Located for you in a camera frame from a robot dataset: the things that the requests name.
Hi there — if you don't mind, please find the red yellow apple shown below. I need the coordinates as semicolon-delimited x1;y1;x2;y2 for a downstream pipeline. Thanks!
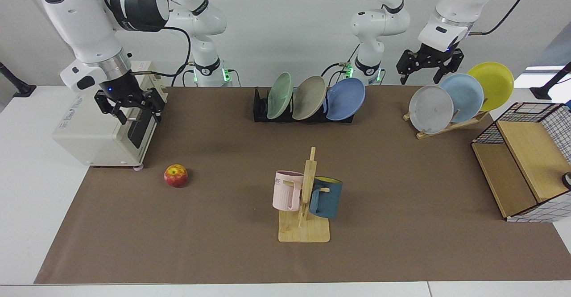
164;164;188;188

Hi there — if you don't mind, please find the light blue plate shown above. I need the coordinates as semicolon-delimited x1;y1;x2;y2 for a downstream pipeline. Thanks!
439;73;484;124

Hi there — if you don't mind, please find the grey plate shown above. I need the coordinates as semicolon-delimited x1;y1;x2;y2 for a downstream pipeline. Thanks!
409;85;454;135

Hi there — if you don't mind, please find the yellow plate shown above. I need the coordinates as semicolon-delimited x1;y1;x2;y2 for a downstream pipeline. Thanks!
467;62;515;112

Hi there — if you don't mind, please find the wooden plate rack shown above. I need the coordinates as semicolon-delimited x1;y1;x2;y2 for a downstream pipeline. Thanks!
403;110;490;140

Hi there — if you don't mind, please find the beige plate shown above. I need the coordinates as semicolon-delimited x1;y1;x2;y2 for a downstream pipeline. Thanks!
292;75;327;120

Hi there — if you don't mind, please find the black dish rack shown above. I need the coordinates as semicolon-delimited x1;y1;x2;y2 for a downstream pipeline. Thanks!
253;87;356;124

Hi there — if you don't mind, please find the pale green plate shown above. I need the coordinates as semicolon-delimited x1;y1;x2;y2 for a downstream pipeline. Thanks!
266;72;294;120

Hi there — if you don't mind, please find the pale toaster oven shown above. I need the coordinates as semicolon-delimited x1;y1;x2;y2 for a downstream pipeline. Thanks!
52;61;168;169

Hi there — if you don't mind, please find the black clamp stand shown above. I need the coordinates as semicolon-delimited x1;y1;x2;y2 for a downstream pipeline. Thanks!
0;62;37;98
530;62;571;100

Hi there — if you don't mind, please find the brown table cloth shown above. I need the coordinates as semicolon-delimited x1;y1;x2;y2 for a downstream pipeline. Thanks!
33;86;571;285

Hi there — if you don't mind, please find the dark blue cup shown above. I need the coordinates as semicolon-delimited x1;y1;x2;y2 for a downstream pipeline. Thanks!
309;177;343;219

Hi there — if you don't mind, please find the pink cup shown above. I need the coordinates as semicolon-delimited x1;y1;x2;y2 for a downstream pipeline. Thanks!
273;170;305;211

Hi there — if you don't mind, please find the wooden cup stand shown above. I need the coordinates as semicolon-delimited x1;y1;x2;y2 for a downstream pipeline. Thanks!
278;147;331;243

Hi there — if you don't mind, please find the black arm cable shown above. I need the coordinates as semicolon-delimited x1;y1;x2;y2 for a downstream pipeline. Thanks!
468;0;536;37
128;26;192;78

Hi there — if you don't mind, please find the wire basket with wooden floor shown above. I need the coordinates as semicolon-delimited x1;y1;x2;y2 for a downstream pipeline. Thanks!
472;102;571;223

